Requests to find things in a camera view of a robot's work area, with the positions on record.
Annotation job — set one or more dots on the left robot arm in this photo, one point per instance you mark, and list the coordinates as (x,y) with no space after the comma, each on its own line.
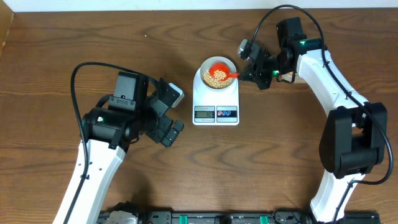
(138,106)

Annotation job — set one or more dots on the grey plastic bowl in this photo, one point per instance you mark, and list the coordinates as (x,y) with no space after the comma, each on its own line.
(206,65)

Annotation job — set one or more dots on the white digital kitchen scale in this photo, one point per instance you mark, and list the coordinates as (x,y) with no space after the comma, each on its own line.
(214,107)

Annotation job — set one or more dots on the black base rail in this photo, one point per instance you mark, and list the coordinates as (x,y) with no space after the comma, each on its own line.
(127,212)

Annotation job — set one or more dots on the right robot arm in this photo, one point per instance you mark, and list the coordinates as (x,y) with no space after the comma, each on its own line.
(354,137)

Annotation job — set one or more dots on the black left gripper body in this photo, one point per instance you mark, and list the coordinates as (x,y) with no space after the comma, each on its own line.
(154,125)

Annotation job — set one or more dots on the soybeans in bowl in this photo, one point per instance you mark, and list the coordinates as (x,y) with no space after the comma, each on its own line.
(215,82)

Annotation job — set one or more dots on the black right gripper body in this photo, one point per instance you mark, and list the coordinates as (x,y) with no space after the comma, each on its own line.
(271,66)

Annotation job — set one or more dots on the red measuring scoop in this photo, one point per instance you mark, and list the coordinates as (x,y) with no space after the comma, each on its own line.
(221,71)

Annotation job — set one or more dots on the clear plastic bean container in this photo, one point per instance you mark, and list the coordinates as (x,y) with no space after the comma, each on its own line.
(292,77)

